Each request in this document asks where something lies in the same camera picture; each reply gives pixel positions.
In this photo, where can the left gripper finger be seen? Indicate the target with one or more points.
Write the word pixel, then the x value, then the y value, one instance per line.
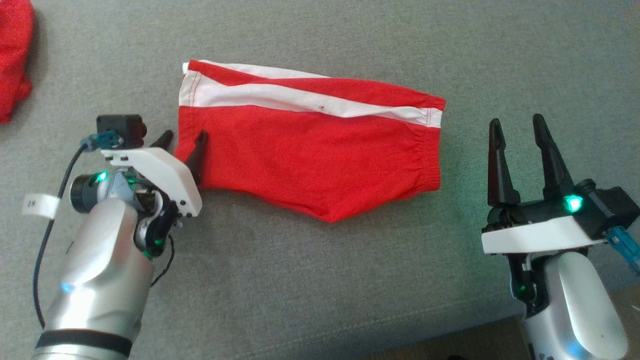
pixel 165 140
pixel 197 160

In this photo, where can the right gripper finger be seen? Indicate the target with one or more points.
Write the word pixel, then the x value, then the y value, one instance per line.
pixel 501 180
pixel 555 170

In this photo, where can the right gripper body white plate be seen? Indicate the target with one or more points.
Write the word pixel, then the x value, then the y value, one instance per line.
pixel 535 235

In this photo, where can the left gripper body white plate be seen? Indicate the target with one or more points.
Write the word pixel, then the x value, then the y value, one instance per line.
pixel 165 172

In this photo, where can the red shorts white stripe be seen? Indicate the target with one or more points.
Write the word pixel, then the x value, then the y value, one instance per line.
pixel 310 155

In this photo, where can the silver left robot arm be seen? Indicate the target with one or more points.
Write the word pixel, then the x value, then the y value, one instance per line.
pixel 100 270

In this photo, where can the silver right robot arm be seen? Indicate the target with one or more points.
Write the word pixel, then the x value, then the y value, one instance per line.
pixel 575 300

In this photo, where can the crumpled red mesh garment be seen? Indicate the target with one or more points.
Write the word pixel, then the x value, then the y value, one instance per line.
pixel 12 50

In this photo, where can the grey fabric sofa seat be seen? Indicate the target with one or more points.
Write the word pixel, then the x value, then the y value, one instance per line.
pixel 320 280

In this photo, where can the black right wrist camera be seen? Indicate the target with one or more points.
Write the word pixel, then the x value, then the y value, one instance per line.
pixel 607 207

